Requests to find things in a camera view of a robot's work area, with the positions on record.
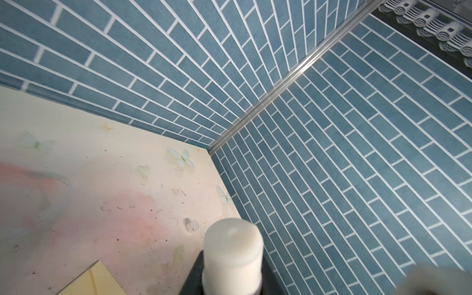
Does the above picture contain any white glue stick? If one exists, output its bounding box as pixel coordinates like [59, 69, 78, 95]
[202, 218, 264, 295]

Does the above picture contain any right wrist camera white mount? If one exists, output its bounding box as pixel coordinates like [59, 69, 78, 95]
[392, 264, 472, 295]

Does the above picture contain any clear glue stick cap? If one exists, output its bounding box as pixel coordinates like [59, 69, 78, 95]
[184, 218, 200, 234]

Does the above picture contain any right aluminium corner post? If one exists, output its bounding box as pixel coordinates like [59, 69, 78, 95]
[208, 0, 384, 155]

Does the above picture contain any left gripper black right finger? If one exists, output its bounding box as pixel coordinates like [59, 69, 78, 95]
[261, 256, 285, 295]

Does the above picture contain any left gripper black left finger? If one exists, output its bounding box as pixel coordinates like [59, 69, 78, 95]
[179, 251, 204, 295]

